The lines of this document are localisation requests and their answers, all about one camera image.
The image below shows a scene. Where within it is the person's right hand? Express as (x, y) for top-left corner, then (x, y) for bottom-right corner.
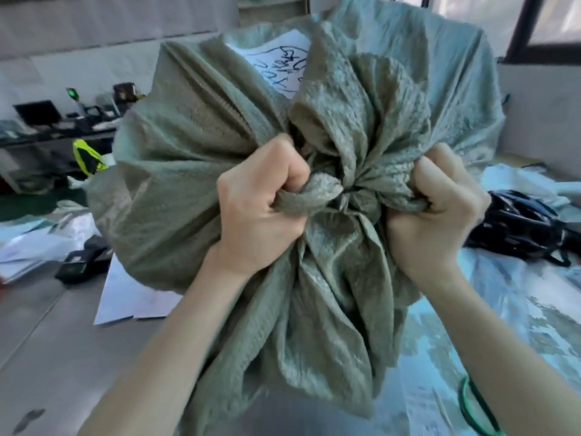
(388, 143), (492, 287)

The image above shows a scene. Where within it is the person's left hand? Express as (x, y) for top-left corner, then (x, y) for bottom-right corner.
(211, 134), (312, 278)

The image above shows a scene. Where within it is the green woven sack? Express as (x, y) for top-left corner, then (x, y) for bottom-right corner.
(86, 0), (507, 436)

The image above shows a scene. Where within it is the person's right forearm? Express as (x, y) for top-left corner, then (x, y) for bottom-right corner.
(406, 261), (581, 436)

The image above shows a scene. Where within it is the person's left forearm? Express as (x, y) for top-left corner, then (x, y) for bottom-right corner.
(77, 247), (273, 436)

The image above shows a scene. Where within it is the black bicycle helmet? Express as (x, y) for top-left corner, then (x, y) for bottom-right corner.
(467, 190), (573, 268)

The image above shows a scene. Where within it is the white handwritten paper label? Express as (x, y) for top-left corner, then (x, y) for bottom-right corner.
(225, 31), (314, 98)

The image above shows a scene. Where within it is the wooden shelf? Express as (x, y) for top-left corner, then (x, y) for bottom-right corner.
(237, 0), (312, 28)

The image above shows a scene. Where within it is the clear plastic sheeting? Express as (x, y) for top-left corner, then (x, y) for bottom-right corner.
(399, 164), (581, 436)

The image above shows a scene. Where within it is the white paper sheet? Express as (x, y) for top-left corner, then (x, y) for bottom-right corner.
(94, 254), (183, 326)

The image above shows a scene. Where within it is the scanner with green light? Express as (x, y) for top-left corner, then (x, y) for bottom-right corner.
(65, 87), (86, 116)

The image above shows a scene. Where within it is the black handheld device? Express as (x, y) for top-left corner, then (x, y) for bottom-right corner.
(54, 236), (112, 285)

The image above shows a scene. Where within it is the green wrist band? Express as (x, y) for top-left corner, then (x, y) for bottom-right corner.
(458, 376), (505, 436)

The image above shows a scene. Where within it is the dark work table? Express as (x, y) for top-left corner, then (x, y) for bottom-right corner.
(0, 118), (121, 196)

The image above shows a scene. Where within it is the black laptop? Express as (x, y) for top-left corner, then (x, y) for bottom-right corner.
(13, 100), (63, 127)

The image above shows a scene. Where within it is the pile of white sacks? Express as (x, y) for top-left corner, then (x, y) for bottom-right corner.
(0, 200), (100, 285)

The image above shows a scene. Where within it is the black window frame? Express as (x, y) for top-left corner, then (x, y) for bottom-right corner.
(420, 0), (581, 65)

